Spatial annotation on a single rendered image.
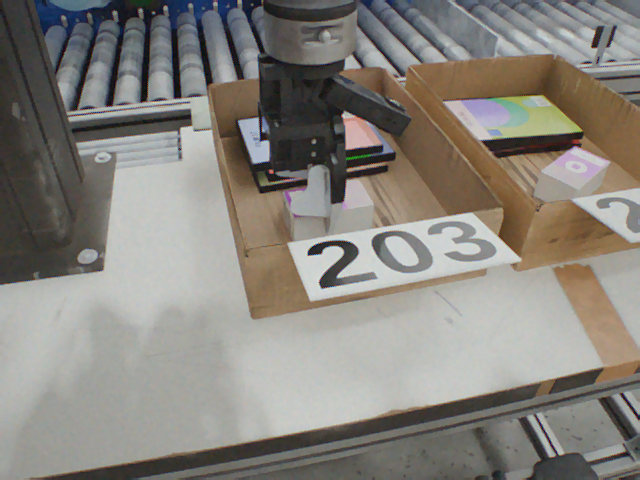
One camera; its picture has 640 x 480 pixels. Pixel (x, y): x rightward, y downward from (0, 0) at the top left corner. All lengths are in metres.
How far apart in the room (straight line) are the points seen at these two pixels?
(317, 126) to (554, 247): 0.31
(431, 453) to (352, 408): 0.86
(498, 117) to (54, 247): 0.66
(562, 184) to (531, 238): 0.14
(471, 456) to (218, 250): 0.90
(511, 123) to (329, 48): 0.43
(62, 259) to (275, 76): 0.34
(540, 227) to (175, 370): 0.42
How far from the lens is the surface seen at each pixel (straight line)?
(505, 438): 1.43
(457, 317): 0.60
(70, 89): 1.17
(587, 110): 0.98
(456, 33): 1.36
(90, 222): 0.74
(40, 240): 0.71
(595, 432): 1.53
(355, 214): 0.65
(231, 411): 0.52
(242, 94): 0.85
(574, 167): 0.80
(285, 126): 0.56
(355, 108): 0.58
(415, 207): 0.73
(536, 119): 0.91
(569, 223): 0.66
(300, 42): 0.51
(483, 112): 0.90
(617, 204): 0.65
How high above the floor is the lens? 1.19
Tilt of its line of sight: 41 degrees down
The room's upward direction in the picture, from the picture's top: straight up
